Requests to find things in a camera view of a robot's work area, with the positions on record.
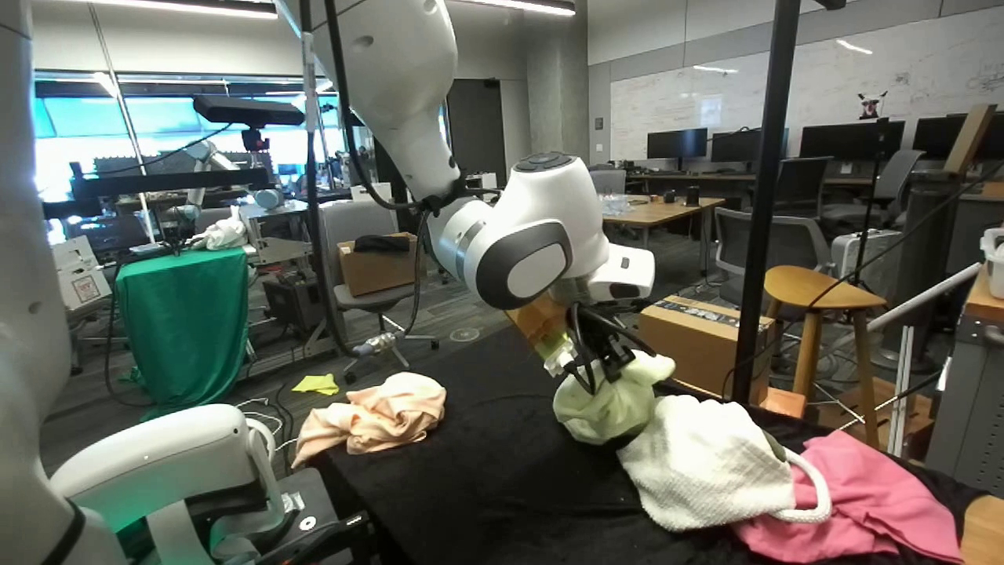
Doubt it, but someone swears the black pouch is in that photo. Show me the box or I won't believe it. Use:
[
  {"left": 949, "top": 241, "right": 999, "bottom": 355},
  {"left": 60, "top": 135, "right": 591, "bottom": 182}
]
[{"left": 351, "top": 231, "right": 415, "bottom": 256}]

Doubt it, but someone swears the white table frame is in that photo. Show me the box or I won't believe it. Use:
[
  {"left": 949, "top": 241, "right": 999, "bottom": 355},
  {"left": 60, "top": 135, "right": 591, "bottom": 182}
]
[{"left": 885, "top": 324, "right": 920, "bottom": 460}]

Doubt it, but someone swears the green draped cloth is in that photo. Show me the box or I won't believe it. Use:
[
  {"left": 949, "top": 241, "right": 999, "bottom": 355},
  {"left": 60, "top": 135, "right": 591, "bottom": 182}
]
[{"left": 113, "top": 244, "right": 253, "bottom": 408}]

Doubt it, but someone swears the cardboard box with black strip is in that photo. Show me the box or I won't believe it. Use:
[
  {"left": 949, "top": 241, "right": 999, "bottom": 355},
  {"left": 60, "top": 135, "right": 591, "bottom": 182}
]
[{"left": 634, "top": 293, "right": 779, "bottom": 402}]

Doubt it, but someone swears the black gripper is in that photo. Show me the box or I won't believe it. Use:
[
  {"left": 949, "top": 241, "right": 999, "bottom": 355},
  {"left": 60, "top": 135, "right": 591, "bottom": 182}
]
[{"left": 567, "top": 304, "right": 642, "bottom": 399}]

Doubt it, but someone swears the white cloth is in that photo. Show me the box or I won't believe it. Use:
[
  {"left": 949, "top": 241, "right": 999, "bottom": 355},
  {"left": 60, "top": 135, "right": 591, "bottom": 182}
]
[{"left": 612, "top": 392, "right": 809, "bottom": 533}]

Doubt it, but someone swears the silver metal pole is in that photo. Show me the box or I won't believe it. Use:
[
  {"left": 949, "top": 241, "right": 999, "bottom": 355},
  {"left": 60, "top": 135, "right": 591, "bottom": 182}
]
[{"left": 863, "top": 262, "right": 988, "bottom": 337}]

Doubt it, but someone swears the light wooden table board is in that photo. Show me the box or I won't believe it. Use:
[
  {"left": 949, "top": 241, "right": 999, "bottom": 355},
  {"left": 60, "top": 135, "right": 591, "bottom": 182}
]
[{"left": 958, "top": 494, "right": 1004, "bottom": 565}]

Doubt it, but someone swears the wooden desk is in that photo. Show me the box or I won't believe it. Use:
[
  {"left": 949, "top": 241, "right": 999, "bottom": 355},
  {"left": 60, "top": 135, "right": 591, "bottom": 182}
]
[{"left": 600, "top": 193, "right": 727, "bottom": 304}]

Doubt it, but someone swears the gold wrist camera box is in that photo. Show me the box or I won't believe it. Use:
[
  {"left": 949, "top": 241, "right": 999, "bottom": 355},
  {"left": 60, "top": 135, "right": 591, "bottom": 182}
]
[{"left": 509, "top": 295, "right": 579, "bottom": 384}]

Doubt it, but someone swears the pale yellow cloth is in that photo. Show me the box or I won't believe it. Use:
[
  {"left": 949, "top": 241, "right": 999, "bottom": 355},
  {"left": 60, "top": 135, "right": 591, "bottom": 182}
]
[{"left": 549, "top": 353, "right": 679, "bottom": 448}]

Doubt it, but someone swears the peach cloth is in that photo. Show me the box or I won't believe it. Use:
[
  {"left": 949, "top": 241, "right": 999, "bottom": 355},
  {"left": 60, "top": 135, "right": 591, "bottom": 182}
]
[{"left": 288, "top": 372, "right": 452, "bottom": 470}]

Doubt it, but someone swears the wide black computer monitor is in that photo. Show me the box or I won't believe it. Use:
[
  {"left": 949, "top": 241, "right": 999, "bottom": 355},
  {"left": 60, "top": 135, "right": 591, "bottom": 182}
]
[{"left": 796, "top": 118, "right": 907, "bottom": 168}]

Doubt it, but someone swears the yellow rag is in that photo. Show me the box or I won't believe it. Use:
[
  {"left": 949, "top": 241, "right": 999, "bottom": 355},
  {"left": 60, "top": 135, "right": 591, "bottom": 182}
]
[{"left": 288, "top": 372, "right": 346, "bottom": 402}]

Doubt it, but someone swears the pink cloth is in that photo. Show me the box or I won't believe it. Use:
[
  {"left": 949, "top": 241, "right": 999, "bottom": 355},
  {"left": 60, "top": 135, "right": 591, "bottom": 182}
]
[{"left": 733, "top": 428, "right": 966, "bottom": 565}]

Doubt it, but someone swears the wooden top workbench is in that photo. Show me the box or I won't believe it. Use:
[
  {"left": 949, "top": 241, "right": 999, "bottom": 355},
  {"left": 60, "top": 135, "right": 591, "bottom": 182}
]
[{"left": 922, "top": 278, "right": 1004, "bottom": 497}]

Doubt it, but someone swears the leaning wooden board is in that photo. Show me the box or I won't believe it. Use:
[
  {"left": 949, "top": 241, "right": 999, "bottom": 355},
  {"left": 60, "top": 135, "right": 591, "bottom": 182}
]
[{"left": 942, "top": 102, "right": 999, "bottom": 175}]

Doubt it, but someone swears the orange flat board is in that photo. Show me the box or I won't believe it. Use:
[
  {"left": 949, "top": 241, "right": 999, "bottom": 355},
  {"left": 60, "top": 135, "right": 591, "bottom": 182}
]
[{"left": 755, "top": 384, "right": 809, "bottom": 424}]

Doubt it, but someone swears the wooden stool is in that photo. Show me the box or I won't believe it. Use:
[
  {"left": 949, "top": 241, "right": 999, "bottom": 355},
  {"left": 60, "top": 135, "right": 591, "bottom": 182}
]
[{"left": 763, "top": 265, "right": 891, "bottom": 448}]

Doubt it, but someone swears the black velvet tablecloth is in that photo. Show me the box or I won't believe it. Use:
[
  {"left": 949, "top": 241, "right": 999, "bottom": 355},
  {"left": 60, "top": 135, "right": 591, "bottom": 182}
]
[{"left": 310, "top": 327, "right": 1004, "bottom": 565}]

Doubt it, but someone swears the dark office chair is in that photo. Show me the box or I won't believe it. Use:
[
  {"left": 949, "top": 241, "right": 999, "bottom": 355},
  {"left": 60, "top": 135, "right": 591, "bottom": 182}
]
[{"left": 714, "top": 154, "right": 833, "bottom": 278}]

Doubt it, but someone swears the grey office chair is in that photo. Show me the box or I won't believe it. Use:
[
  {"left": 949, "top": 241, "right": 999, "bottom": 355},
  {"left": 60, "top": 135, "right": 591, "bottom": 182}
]
[{"left": 304, "top": 194, "right": 438, "bottom": 384}]

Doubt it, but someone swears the open brown cardboard box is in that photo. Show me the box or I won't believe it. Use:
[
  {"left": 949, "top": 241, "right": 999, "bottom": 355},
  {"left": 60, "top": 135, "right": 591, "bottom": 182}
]
[{"left": 336, "top": 236, "right": 428, "bottom": 301}]

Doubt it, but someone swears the black vertical pole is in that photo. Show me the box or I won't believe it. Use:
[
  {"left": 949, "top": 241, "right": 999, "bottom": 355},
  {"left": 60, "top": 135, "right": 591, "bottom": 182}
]
[{"left": 727, "top": 0, "right": 806, "bottom": 414}]

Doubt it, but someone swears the black stereo camera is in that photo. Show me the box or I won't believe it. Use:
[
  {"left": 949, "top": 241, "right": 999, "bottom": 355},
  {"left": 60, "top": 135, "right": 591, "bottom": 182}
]
[{"left": 190, "top": 93, "right": 307, "bottom": 133}]

